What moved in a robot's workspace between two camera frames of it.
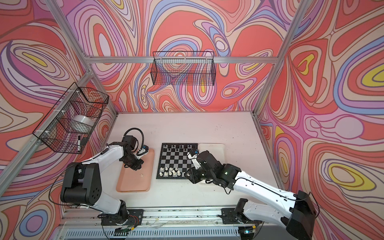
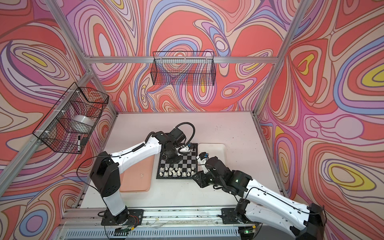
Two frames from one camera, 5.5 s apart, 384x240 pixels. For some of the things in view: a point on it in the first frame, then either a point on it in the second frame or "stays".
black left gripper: (138, 165) to (173, 161)
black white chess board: (173, 163) stays
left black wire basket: (66, 127) stays
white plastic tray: (218, 150) stays
